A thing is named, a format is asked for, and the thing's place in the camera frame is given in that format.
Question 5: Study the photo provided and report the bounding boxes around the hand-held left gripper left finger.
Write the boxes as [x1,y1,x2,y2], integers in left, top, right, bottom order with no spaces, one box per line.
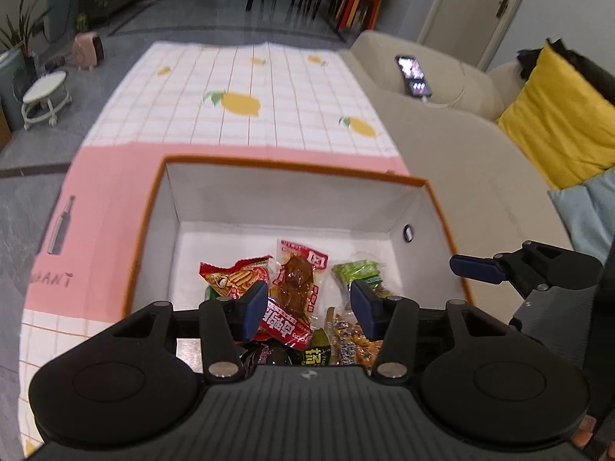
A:
[110,280,269,381]

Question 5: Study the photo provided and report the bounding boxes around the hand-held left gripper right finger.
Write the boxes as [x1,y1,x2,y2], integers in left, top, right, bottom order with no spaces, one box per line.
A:
[349,280,518,380]

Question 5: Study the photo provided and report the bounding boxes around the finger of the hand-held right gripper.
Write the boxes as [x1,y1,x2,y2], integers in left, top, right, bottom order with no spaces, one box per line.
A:
[450,240,604,299]

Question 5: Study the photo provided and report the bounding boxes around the orange snack packet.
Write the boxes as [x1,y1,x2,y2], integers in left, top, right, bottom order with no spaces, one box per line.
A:
[326,307,386,376]

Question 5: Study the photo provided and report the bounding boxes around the red stick snack packet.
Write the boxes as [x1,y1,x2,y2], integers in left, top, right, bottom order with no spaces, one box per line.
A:
[199,256,273,304]

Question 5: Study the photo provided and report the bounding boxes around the green snack packet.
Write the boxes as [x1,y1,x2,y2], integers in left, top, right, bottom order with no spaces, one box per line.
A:
[331,259,388,299]

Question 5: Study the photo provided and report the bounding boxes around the brown jerky packet red label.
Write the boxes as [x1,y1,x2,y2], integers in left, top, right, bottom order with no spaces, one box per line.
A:
[261,239,332,352]

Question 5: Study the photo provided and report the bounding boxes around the dark snack packet yellow label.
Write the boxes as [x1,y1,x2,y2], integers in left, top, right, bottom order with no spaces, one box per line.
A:
[239,328,334,376]

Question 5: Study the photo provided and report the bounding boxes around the orange cardboard box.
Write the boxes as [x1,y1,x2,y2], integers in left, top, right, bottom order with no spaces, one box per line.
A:
[122,154,474,375]

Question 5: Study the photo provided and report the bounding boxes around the beige sofa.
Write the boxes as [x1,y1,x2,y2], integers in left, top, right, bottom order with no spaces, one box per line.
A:
[336,29,615,298]

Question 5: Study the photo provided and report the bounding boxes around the light blue cushion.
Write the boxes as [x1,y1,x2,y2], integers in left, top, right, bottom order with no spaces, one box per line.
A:
[547,167,615,252]

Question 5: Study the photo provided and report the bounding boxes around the yellow cushion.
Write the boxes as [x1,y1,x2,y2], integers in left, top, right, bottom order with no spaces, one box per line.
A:
[496,44,615,190]

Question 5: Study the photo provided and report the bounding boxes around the smartphone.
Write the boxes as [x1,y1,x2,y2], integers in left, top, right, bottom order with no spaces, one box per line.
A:
[394,54,434,99]

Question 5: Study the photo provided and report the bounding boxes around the checked lemon print tablecloth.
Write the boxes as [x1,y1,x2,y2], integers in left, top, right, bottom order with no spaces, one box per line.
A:
[17,41,414,459]

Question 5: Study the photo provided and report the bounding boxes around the black garment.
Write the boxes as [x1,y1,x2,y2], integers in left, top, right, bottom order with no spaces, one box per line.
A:
[517,37,584,74]

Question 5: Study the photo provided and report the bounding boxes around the white door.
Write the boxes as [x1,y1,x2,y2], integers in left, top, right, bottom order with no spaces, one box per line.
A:
[417,0,530,61]

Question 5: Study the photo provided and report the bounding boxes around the orange plastic stool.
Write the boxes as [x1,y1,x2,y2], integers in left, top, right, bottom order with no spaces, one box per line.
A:
[335,0,391,30]

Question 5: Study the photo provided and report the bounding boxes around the white rolling stool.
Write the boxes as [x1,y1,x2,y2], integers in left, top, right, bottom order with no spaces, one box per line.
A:
[21,70,73,131]

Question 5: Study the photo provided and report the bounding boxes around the pink space heater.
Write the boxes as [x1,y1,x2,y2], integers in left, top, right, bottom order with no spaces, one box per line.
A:
[71,31,105,71]

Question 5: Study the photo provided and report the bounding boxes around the grey plant pot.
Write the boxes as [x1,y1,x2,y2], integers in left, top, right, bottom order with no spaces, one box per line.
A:
[0,49,38,131]

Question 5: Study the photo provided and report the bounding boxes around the spiky potted plant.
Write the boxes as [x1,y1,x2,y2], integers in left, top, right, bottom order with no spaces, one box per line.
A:
[0,0,51,61]

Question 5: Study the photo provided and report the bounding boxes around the white charging cable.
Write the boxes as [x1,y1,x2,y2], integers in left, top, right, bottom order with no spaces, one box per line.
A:
[422,84,469,107]

